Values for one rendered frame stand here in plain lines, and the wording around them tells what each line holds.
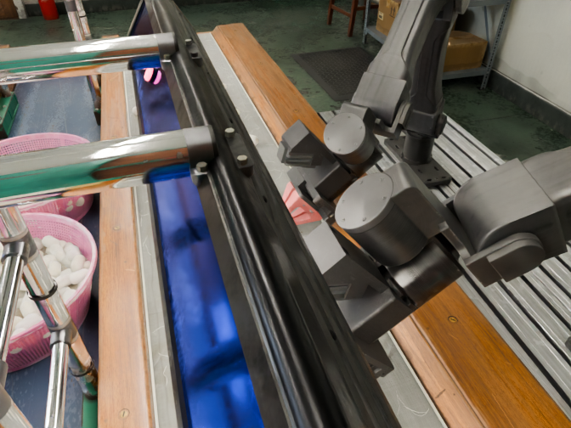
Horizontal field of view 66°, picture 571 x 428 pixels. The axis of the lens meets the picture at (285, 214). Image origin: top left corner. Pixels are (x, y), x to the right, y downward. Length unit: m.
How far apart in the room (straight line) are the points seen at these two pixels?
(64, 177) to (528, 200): 0.32
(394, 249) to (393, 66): 0.38
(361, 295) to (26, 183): 0.27
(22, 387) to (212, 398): 0.56
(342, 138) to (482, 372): 0.33
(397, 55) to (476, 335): 0.40
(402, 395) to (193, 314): 0.40
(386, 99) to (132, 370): 0.49
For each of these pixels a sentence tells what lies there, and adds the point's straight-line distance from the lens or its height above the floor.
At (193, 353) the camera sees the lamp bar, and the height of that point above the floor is 1.07.
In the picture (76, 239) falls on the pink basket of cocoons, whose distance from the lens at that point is 0.79.
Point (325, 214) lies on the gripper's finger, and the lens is 0.67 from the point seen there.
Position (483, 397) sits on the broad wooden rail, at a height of 0.76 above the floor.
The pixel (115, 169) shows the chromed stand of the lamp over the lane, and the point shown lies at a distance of 0.21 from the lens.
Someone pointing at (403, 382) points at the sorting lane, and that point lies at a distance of 0.57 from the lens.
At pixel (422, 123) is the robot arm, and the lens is 0.97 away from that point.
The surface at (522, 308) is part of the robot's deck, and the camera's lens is 0.82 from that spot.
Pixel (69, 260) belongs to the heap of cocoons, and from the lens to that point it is 0.76.
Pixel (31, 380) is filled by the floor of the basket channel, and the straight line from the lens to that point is 0.72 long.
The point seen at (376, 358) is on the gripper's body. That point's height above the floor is 0.88.
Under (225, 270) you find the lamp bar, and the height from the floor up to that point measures 1.10.
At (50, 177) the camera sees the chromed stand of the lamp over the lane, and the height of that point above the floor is 1.11.
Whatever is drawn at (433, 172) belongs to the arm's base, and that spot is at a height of 0.68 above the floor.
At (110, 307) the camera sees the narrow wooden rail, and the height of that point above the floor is 0.76.
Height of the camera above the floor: 1.22
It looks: 39 degrees down
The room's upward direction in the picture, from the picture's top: straight up
